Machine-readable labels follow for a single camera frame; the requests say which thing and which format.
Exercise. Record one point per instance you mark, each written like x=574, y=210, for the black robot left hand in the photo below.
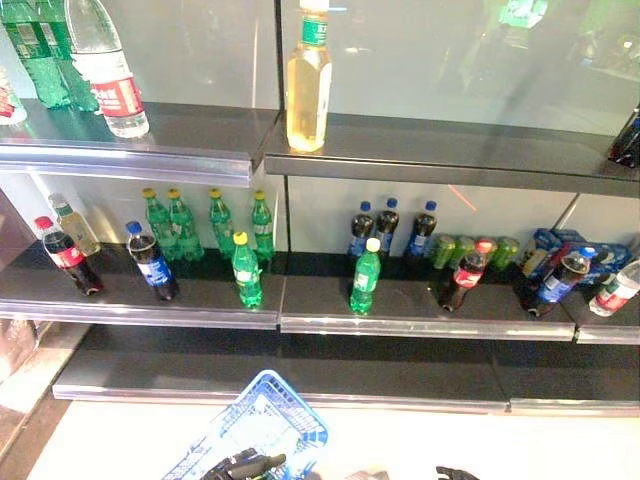
x=240, y=467

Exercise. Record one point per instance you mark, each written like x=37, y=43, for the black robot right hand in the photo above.
x=456, y=474

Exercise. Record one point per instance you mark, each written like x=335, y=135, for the blue plastic shopping basket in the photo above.
x=270, y=415

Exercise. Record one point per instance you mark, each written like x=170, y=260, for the green soda bottle yellow cap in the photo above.
x=221, y=227
x=262, y=230
x=184, y=235
x=159, y=225
x=247, y=275

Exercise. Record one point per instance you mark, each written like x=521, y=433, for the cola bottle red cap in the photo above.
x=467, y=277
x=67, y=257

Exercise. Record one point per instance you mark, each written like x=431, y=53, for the green soda bottle white cap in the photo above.
x=365, y=280

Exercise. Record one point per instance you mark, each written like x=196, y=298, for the dark soda bottle blue cap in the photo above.
x=557, y=285
x=360, y=230
x=387, y=222
x=152, y=267
x=420, y=235

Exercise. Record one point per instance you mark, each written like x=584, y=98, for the small water bottle red label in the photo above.
x=615, y=292

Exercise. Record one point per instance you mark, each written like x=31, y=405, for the pale tea bottle grey cap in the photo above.
x=82, y=232

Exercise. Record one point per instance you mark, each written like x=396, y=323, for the yellow tea bottle green label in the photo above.
x=307, y=95

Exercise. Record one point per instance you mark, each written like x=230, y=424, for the large water bottle red label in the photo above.
x=110, y=80

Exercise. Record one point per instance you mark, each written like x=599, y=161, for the large green soda bottle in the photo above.
x=70, y=82
x=31, y=50

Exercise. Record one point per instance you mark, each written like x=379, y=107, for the small clear bottle red label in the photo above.
x=7, y=105

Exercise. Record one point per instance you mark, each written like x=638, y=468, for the dark shelf board without rail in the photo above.
x=450, y=160

